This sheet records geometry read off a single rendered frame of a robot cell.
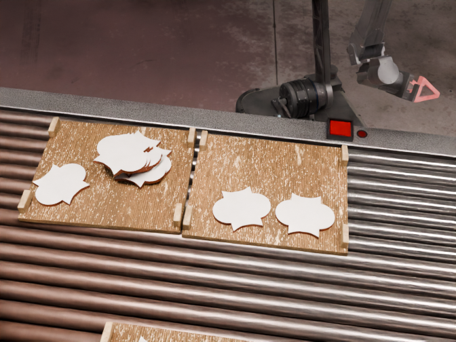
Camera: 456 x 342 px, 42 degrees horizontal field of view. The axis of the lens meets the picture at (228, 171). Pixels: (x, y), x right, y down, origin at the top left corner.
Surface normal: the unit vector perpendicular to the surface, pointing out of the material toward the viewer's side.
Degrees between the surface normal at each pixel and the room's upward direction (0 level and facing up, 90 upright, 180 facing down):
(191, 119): 0
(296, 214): 0
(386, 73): 46
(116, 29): 0
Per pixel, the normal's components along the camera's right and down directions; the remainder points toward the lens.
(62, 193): 0.02, -0.65
